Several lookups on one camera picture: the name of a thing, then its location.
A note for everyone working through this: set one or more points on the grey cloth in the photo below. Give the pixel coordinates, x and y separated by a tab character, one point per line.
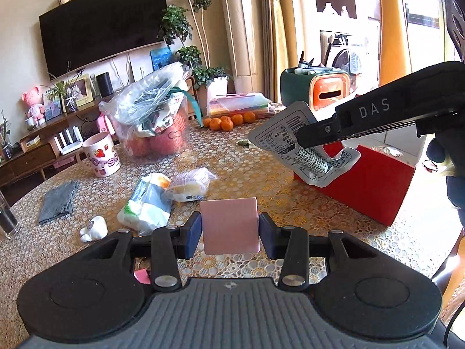
58	201

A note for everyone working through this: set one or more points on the red fruit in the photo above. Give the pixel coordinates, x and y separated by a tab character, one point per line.
174	134
145	145

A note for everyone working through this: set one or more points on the beige standing air conditioner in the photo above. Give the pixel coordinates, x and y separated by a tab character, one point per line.
239	32

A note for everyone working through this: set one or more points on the red box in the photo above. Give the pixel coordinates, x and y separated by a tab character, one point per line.
370	189

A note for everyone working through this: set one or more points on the clear plastic bag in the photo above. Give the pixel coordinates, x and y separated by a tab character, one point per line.
145	94

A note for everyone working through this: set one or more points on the white router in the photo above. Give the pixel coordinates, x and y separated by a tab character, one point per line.
67	141

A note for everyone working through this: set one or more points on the pink sticky note pad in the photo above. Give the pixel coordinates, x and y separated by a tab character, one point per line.
229	225

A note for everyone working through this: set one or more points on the tall drinking glass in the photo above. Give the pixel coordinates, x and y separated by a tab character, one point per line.
7	218

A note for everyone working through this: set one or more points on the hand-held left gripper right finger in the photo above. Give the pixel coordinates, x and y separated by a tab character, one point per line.
267	236

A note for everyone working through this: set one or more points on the stack of colourful folders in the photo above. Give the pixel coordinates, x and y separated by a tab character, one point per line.
239	103

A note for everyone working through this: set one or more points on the black speaker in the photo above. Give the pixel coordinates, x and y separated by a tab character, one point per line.
105	84

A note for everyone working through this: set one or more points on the plant in dark pot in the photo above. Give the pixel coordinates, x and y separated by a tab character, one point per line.
6	151

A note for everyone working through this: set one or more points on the white printed sachet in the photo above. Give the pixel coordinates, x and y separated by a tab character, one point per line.
279	131

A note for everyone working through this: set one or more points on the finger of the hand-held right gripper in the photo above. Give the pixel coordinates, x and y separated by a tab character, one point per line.
316	134

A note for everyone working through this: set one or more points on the green leaf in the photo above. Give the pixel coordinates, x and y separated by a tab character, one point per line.
243	143

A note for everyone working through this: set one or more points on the printed cloth pouch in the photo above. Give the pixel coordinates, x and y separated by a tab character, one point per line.
163	116

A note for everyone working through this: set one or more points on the clear plastic bucket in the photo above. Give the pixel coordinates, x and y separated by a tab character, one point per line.
170	141

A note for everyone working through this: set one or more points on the pink sticky note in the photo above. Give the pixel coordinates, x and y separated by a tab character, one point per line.
142	277

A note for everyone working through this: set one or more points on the tissue packet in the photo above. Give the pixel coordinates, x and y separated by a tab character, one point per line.
149	203

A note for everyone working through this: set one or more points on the white planter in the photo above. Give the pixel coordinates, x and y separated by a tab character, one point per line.
217	87

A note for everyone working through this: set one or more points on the cream photo frame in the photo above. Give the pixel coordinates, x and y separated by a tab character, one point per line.
84	87

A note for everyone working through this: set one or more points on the pile of tangerines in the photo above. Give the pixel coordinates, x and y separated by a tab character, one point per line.
227	125

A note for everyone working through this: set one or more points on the tall green houseplant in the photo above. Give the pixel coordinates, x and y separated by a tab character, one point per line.
189	54

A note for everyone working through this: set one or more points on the pink strawberry mug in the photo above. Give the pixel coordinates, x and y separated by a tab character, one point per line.
103	160

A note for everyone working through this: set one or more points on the black television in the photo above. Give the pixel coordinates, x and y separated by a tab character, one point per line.
101	25

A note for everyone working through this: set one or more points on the beige curtain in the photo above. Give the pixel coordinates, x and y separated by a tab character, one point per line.
270	32

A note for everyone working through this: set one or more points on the wooden television cabinet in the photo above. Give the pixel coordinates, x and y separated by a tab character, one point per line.
25	161

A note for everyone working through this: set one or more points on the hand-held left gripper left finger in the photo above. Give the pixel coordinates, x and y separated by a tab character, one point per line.
192	234

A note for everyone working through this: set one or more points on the green ribbon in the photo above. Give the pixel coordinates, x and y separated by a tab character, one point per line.
194	107

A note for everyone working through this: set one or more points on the small yellow box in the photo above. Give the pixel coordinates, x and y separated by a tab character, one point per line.
31	142

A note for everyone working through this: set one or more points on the pink plush bear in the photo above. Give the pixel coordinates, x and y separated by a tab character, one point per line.
34	105

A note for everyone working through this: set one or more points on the green and orange desk organizer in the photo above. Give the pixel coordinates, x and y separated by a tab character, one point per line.
327	91

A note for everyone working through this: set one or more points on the yellow floral lace desktop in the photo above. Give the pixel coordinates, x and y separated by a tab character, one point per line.
254	174

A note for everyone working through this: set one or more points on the white snack packet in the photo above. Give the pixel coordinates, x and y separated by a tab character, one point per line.
189	185

